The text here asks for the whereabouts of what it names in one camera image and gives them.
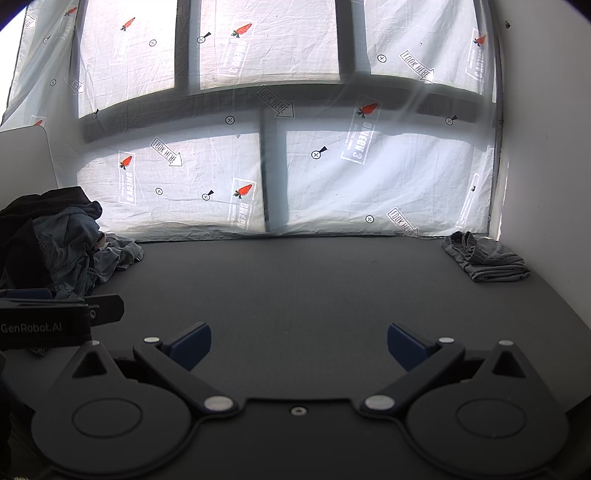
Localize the white carrot print sheet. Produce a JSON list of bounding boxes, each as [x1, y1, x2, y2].
[[0, 0, 505, 243]]

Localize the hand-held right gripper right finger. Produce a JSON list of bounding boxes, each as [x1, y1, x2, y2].
[[355, 322, 534, 414]]

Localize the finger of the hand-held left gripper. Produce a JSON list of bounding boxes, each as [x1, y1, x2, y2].
[[0, 288, 86, 305], [85, 295, 125, 326]]

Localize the folded grey pants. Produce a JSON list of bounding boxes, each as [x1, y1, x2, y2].
[[442, 231, 532, 283]]

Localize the grey shirt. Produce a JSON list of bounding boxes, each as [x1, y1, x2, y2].
[[90, 234, 145, 284]]

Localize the blue denim jeans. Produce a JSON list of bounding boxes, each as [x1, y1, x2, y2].
[[0, 207, 101, 298]]

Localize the black knit sweater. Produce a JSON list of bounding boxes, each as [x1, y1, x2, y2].
[[0, 186, 103, 289]]

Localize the window frame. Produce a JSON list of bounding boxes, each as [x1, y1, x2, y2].
[[74, 0, 499, 236]]

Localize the white board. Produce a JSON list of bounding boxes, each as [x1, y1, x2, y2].
[[0, 127, 58, 210]]

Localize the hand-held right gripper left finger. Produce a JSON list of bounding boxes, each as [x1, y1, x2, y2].
[[59, 322, 240, 414]]

